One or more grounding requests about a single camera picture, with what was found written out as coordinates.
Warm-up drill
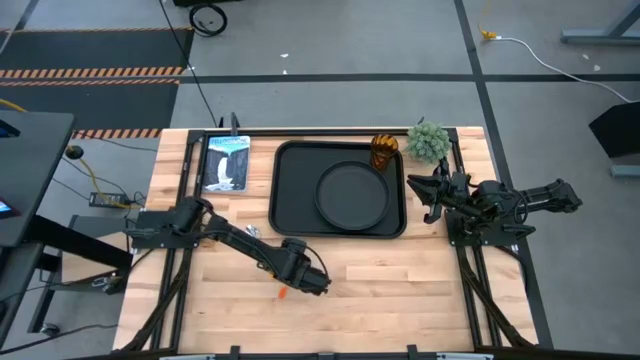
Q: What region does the yellow cable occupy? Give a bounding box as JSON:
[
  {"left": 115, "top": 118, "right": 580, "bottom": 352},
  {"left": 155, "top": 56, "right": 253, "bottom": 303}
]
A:
[{"left": 0, "top": 97, "right": 132, "bottom": 210}]

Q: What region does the black angular panel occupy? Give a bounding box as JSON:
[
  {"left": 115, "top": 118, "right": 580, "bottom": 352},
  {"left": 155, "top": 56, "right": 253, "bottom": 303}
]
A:
[{"left": 588, "top": 100, "right": 640, "bottom": 160}]

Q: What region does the black desk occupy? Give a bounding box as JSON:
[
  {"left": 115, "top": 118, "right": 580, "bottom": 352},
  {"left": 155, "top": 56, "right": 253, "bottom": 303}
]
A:
[{"left": 0, "top": 109, "right": 77, "bottom": 249}]

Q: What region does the long black floor cable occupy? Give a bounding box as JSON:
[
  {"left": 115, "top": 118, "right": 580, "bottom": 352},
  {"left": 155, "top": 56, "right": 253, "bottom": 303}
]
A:
[{"left": 158, "top": 0, "right": 224, "bottom": 128}]

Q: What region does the waterfall picture book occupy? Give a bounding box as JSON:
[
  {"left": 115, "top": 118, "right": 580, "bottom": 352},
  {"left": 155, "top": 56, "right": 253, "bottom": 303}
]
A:
[{"left": 201, "top": 134, "right": 252, "bottom": 194}]

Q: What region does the black aluminium table frame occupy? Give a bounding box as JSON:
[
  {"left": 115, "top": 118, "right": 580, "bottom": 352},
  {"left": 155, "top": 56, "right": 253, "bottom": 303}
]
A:
[{"left": 113, "top": 126, "right": 555, "bottom": 360}]

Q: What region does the amber ribbed glass cup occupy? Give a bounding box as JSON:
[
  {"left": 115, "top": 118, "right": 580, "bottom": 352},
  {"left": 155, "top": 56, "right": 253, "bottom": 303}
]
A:
[{"left": 369, "top": 133, "right": 400, "bottom": 172}]

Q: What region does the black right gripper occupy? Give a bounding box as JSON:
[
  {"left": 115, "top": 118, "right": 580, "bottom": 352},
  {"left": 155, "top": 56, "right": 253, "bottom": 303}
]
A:
[{"left": 405, "top": 171, "right": 474, "bottom": 225}]

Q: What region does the coiled black cable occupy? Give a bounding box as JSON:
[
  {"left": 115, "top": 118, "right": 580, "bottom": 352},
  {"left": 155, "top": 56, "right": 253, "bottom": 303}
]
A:
[{"left": 188, "top": 3, "right": 229, "bottom": 38}]

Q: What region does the black rectangular tray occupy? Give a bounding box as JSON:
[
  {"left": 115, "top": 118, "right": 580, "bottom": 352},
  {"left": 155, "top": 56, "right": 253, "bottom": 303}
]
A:
[{"left": 267, "top": 139, "right": 408, "bottom": 240}]

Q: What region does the black mat with striped edge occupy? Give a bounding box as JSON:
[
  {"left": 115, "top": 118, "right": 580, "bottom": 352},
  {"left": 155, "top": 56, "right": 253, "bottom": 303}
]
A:
[
  {"left": 0, "top": 78, "right": 182, "bottom": 141},
  {"left": 0, "top": 26, "right": 196, "bottom": 81}
]

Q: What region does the black power adapter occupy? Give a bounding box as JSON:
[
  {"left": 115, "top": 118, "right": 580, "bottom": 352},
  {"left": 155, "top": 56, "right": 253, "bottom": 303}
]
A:
[{"left": 88, "top": 191, "right": 132, "bottom": 209}]

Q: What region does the black round plate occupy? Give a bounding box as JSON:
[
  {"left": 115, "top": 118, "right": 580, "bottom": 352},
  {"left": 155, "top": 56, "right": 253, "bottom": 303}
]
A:
[{"left": 313, "top": 160, "right": 392, "bottom": 232}]

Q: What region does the black cart base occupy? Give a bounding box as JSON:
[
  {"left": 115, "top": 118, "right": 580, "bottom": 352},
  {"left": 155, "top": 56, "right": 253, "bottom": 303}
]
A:
[{"left": 0, "top": 213, "right": 135, "bottom": 347}]

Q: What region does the green potted plant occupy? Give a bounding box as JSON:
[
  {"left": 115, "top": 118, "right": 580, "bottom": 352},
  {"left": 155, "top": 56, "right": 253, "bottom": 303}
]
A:
[{"left": 404, "top": 121, "right": 453, "bottom": 166}]

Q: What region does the white floor cable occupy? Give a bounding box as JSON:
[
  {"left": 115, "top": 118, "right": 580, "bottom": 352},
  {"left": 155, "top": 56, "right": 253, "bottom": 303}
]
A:
[{"left": 478, "top": 24, "right": 640, "bottom": 104}]

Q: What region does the grey table foot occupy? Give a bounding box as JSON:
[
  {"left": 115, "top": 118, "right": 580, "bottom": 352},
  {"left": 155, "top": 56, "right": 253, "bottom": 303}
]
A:
[{"left": 559, "top": 0, "right": 640, "bottom": 47}]

